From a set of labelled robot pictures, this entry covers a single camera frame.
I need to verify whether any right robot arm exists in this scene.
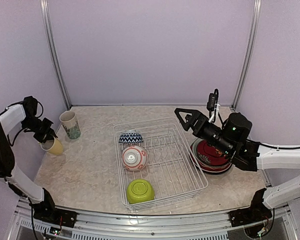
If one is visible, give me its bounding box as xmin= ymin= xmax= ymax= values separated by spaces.
xmin=174 ymin=108 xmax=300 ymax=222

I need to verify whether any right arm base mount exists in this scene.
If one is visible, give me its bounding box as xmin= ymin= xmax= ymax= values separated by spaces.
xmin=228 ymin=207 xmax=273 ymax=227

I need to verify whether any white wire dish rack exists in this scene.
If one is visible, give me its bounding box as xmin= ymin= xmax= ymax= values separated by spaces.
xmin=113 ymin=117 xmax=208 ymax=210

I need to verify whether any teal floral mug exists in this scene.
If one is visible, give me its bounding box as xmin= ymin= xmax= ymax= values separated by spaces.
xmin=59 ymin=110 xmax=81 ymax=140

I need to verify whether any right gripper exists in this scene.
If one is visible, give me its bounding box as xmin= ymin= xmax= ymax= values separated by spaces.
xmin=175 ymin=107 xmax=235 ymax=157

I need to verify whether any blue white patterned bowl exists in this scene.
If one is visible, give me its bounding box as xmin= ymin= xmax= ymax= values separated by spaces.
xmin=118 ymin=130 xmax=144 ymax=144

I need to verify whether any red teal floral plate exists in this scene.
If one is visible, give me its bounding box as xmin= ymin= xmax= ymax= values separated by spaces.
xmin=189 ymin=144 xmax=233 ymax=174

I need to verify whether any teal red flower plate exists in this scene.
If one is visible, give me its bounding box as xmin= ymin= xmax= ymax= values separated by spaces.
xmin=191 ymin=139 xmax=232 ymax=168

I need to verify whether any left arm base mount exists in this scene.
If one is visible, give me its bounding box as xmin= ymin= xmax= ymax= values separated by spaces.
xmin=33 ymin=208 xmax=78 ymax=228

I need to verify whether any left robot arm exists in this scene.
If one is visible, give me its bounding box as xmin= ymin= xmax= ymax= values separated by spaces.
xmin=0 ymin=96 xmax=60 ymax=223

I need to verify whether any aluminium frame post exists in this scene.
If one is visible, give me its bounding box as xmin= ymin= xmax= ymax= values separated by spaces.
xmin=231 ymin=0 xmax=262 ymax=111
xmin=39 ymin=0 xmax=72 ymax=110

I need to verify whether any pale yellow cup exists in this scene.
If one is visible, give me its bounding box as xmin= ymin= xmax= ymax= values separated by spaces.
xmin=40 ymin=137 xmax=64 ymax=156

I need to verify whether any left aluminium frame post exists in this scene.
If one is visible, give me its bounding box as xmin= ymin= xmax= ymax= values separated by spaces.
xmin=39 ymin=0 xmax=72 ymax=110

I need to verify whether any right aluminium frame post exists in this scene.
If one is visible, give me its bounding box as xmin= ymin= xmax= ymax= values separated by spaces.
xmin=231 ymin=0 xmax=262 ymax=111

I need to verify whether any lime green bowl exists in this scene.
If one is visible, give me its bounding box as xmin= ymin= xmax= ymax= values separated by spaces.
xmin=126 ymin=178 xmax=155 ymax=204

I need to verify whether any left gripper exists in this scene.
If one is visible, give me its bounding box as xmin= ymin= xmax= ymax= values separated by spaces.
xmin=20 ymin=115 xmax=55 ymax=143

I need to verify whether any front aluminium rail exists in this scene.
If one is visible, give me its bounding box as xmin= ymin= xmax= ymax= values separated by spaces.
xmin=13 ymin=197 xmax=293 ymax=240

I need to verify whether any white red patterned bowl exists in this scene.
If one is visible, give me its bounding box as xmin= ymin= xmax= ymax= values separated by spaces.
xmin=122 ymin=145 xmax=148 ymax=172

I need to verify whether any black rimmed beige plate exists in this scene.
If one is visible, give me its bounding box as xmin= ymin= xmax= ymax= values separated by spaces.
xmin=204 ymin=163 xmax=233 ymax=175

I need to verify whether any pink polka dot plate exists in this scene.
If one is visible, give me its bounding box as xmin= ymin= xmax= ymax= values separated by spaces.
xmin=190 ymin=142 xmax=232 ymax=171

